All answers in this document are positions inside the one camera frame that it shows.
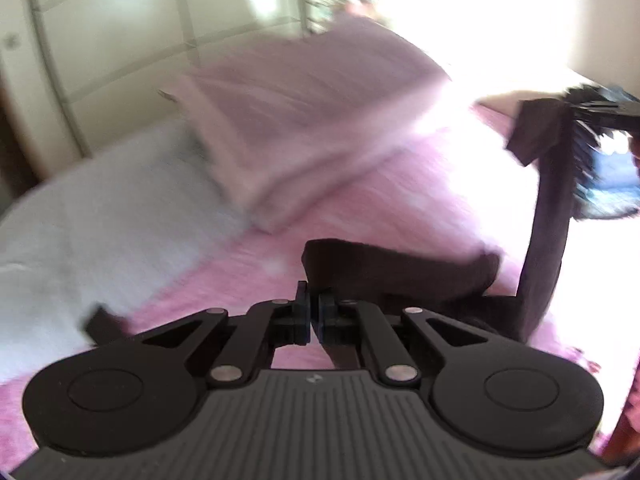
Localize grey striped bedsheet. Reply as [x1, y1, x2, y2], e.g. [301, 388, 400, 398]
[0, 120, 253, 386]

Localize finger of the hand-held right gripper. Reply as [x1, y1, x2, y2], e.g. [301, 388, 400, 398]
[565, 85, 640, 135]

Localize dark brown pants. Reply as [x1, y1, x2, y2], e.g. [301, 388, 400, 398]
[84, 89, 581, 368]

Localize folded lilac blanket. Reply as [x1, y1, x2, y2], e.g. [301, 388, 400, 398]
[157, 12, 453, 233]

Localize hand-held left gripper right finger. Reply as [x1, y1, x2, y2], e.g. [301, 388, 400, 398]
[317, 289, 488, 386]

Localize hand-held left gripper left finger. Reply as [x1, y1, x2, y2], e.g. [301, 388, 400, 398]
[141, 281, 311, 387]

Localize pink fluffy blanket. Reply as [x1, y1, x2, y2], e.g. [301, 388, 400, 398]
[0, 95, 640, 467]

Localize white wardrobe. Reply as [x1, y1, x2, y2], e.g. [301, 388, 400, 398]
[0, 0, 313, 183]

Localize metal rack shelf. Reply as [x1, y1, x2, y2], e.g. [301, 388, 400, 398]
[299, 0, 381, 36]

